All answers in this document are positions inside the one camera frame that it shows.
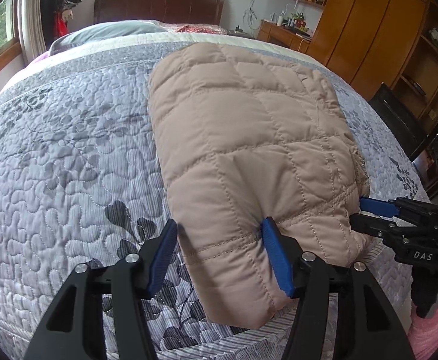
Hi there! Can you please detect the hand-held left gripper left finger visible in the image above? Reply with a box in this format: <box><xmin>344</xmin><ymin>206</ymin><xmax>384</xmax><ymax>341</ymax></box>
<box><xmin>23</xmin><ymin>218</ymin><xmax>178</xmax><ymax>360</ymax></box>

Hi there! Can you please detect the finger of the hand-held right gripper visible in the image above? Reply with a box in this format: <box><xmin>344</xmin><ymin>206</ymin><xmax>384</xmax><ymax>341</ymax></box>
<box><xmin>350</xmin><ymin>213</ymin><xmax>396</xmax><ymax>239</ymax></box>
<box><xmin>359</xmin><ymin>197</ymin><xmax>405</xmax><ymax>218</ymax></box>

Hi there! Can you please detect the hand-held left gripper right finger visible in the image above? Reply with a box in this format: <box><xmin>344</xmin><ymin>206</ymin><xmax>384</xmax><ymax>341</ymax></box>
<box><xmin>262</xmin><ymin>217</ymin><xmax>417</xmax><ymax>360</ymax></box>

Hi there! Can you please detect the beige quilted jacket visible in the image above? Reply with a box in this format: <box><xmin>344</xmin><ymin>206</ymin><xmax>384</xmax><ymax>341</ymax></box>
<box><xmin>148</xmin><ymin>42</ymin><xmax>373</xmax><ymax>327</ymax></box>

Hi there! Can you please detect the person's right forearm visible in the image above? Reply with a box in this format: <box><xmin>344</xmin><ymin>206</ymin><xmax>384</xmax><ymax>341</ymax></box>
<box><xmin>407</xmin><ymin>300</ymin><xmax>438</xmax><ymax>360</ymax></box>

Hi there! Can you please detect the person's right hand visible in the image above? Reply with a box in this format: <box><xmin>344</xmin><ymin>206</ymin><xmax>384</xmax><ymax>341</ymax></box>
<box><xmin>410</xmin><ymin>268</ymin><xmax>438</xmax><ymax>319</ymax></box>

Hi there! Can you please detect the black chair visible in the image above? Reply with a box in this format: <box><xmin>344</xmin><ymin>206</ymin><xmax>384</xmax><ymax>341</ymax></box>
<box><xmin>367</xmin><ymin>82</ymin><xmax>438</xmax><ymax>162</ymax></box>

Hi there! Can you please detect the grey floral bed quilt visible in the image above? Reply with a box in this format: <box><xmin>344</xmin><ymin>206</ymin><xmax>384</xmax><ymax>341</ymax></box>
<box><xmin>0</xmin><ymin>32</ymin><xmax>430</xmax><ymax>360</ymax></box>

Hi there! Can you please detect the wooden wardrobe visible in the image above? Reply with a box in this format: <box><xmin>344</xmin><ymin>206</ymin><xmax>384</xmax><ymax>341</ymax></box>
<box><xmin>311</xmin><ymin>0</ymin><xmax>438</xmax><ymax>196</ymax></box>

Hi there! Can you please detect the wooden desk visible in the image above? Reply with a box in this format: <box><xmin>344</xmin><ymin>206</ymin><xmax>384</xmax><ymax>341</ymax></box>
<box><xmin>257</xmin><ymin>20</ymin><xmax>313</xmax><ymax>55</ymax></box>

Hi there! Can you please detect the pink floral blanket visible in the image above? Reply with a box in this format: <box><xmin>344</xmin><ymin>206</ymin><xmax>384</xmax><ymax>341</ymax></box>
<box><xmin>163</xmin><ymin>22</ymin><xmax>253</xmax><ymax>38</ymax></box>

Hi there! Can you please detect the purple bed sheet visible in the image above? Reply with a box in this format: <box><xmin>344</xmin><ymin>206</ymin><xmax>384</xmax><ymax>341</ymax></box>
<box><xmin>26</xmin><ymin>52</ymin><xmax>52</xmax><ymax>70</ymax></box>

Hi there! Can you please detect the grey pillow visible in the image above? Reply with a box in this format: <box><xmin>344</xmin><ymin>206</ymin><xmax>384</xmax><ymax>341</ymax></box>
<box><xmin>49</xmin><ymin>20</ymin><xmax>165</xmax><ymax>55</ymax></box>

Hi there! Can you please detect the dark wooden headboard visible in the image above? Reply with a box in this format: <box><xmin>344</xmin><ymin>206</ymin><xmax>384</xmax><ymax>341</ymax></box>
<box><xmin>93</xmin><ymin>0</ymin><xmax>225</xmax><ymax>29</ymax></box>

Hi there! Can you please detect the red garment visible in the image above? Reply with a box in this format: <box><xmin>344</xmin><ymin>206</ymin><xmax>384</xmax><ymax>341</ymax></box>
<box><xmin>54</xmin><ymin>9</ymin><xmax>71</xmax><ymax>38</ymax></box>

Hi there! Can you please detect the black garment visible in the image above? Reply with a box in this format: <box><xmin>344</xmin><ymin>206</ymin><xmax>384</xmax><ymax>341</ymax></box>
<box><xmin>39</xmin><ymin>0</ymin><xmax>60</xmax><ymax>49</ymax></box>

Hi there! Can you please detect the white curtain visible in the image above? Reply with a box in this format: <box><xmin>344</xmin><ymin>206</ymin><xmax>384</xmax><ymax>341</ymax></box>
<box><xmin>18</xmin><ymin>0</ymin><xmax>50</xmax><ymax>64</ymax></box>

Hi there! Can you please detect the white cable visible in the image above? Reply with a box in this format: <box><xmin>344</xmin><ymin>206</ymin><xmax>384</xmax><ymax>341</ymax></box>
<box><xmin>243</xmin><ymin>0</ymin><xmax>268</xmax><ymax>31</ymax></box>

